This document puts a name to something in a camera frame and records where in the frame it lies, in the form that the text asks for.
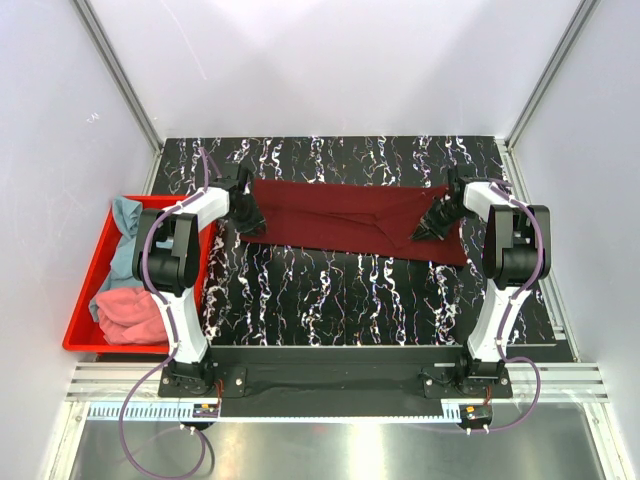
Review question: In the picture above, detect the pink t shirt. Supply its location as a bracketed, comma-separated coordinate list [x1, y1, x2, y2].
[95, 287, 168, 345]

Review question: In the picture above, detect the light blue t shirt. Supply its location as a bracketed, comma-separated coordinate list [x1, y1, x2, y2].
[89, 196, 143, 323]

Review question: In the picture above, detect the left aluminium corner post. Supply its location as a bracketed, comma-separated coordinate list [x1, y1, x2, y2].
[70, 0, 164, 155]

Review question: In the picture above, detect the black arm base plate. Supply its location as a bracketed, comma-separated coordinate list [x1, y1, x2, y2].
[159, 346, 513, 421]

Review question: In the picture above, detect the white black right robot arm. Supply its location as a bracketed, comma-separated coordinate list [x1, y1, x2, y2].
[412, 167, 552, 398]

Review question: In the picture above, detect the aluminium frame rail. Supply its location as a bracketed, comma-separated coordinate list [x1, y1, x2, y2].
[66, 362, 608, 403]

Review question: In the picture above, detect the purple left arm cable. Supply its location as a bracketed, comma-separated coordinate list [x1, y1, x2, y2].
[117, 147, 219, 477]

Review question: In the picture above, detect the black marbled table mat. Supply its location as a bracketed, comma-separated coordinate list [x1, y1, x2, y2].
[149, 134, 574, 361]

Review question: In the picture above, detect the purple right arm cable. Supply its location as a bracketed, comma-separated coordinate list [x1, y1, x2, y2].
[479, 177, 546, 434]

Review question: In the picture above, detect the red plastic bin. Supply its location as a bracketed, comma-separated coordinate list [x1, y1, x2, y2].
[62, 195, 217, 355]

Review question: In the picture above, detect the white slotted cable duct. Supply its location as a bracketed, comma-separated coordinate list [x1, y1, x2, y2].
[88, 401, 461, 424]

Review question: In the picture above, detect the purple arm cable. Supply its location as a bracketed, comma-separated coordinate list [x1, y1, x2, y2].
[479, 177, 546, 434]
[117, 147, 219, 477]

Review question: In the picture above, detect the dark red t shirt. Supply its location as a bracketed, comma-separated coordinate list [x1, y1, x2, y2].
[241, 179, 467, 267]

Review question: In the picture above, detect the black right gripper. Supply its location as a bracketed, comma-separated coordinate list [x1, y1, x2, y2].
[411, 196, 471, 241]

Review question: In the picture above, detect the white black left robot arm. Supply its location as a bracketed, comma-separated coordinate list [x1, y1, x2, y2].
[132, 165, 267, 397]

